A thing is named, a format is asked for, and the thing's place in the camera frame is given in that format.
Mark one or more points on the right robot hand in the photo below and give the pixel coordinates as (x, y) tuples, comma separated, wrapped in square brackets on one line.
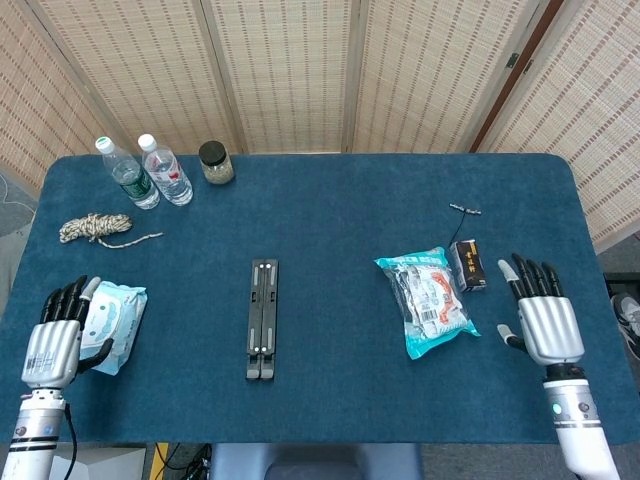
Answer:
[(550, 327)]

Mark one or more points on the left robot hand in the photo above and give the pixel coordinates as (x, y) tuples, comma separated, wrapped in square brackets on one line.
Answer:
[(52, 352)]

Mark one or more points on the black folding laptop stand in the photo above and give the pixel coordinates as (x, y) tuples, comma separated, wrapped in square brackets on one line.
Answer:
[(262, 320)]

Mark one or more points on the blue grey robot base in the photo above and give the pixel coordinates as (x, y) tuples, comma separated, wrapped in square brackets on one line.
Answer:
[(315, 462)]

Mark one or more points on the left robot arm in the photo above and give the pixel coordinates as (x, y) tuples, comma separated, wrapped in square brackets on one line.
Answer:
[(35, 435)]

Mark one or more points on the light blue wet wipes pack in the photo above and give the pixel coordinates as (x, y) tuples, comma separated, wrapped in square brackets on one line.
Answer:
[(120, 315)]

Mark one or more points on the grey sneaker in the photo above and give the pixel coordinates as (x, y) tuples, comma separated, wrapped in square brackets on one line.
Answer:
[(627, 320)]

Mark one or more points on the small black carton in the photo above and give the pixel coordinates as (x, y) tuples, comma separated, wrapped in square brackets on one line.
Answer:
[(469, 265)]

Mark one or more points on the teal snack bag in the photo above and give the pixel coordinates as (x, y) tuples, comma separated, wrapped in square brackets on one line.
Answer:
[(430, 300)]

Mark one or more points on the white box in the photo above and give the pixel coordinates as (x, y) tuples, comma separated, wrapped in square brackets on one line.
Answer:
[(110, 462)]

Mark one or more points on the green label water bottle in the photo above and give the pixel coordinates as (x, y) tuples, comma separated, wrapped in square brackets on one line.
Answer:
[(135, 182)]

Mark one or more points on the red label water bottle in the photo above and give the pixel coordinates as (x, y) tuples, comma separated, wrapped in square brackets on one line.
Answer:
[(170, 177)]

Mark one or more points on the glass jar black lid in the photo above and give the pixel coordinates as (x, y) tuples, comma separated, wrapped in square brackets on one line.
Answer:
[(216, 165)]

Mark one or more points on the black screen hinge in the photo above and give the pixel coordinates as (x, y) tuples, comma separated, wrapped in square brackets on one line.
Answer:
[(512, 60), (528, 67)]

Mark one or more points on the blue felt table mat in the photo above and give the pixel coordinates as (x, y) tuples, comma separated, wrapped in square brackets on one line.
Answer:
[(300, 210)]

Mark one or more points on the bamboo folding screen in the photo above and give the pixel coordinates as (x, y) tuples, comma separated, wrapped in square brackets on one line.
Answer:
[(280, 75)]

